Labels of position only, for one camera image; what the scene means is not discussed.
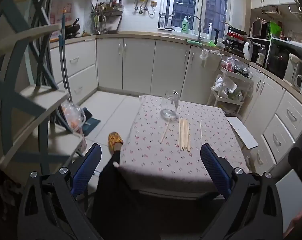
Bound yellow patterned slipper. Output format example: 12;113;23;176
108;132;124;155

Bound microwave oven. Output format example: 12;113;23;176
251;19;269;39

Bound white plastic jug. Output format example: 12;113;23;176
242;41;253;60

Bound cream kitchen base cabinets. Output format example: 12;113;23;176
50;31;302;178

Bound hanging wire rack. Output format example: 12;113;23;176
261;5;302;23

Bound metal dish rack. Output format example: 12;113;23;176
91;6;124;34

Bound kitchen window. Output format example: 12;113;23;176
167;0;229;34

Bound black wire basket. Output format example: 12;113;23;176
158;13;174;29

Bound white electric kettle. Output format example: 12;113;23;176
283;53;302;85

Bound clear bag with orange contents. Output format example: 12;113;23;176
61;102;86;133

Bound chrome kitchen faucet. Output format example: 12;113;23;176
188;15;203;39

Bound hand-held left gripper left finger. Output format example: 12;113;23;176
17;143;103;240

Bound white rolling trolley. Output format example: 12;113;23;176
206;66;254;117

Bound person's leg in black trousers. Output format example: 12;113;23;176
90;149;161;240

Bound white plastic stool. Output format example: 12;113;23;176
227;116;259;150

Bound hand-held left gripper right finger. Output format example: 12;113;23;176
200;143;284;240

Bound black wok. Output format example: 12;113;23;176
64;18;81;37

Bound bright green bag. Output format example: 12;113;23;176
267;21;283;40

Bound cherry print tablecloth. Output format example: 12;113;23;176
117;95;250;193

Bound clear hanging plastic bag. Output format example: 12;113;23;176
201;47;218;67

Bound green cleaning cloth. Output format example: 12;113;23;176
185;39;216;47

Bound blue dustpan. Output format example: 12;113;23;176
82;107;101;133

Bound water heater hoses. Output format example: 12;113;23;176
133;0;156;15

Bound person's right forearm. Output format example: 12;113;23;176
283;209;302;240

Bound pink wall poster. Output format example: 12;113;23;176
50;0;74;38

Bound black countertop oven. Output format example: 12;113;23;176
268;40;291;78

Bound white plastic bag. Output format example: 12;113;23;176
211;75;238;98

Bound bundle of wooden chopsticks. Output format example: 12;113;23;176
178;117;191;152

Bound row of seasoning bottles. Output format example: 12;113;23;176
91;0;124;12

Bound stack of pans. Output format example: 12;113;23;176
222;25;249;57

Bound clear plastic bottle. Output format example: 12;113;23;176
256;44;266;67

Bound clear glass jar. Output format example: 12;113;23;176
160;89;180;121

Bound grey blue shelf unit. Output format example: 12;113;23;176
0;0;103;180

